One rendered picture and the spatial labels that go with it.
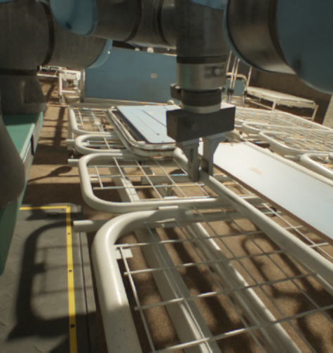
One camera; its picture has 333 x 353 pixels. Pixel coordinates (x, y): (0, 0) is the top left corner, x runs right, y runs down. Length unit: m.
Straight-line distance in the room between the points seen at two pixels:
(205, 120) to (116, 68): 1.51
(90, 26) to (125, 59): 1.52
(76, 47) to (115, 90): 1.22
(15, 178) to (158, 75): 1.80
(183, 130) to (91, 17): 0.23
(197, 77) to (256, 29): 0.26
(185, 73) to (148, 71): 1.55
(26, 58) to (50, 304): 0.55
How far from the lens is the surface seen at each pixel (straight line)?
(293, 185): 0.63
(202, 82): 0.50
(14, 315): 0.69
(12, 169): 0.34
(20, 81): 0.75
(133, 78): 2.03
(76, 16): 0.48
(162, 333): 1.06
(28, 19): 0.76
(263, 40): 0.24
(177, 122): 0.51
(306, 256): 0.43
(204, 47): 0.49
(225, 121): 0.56
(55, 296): 0.71
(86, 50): 0.83
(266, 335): 0.87
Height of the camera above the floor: 0.83
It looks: 23 degrees down
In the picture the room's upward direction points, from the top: 8 degrees clockwise
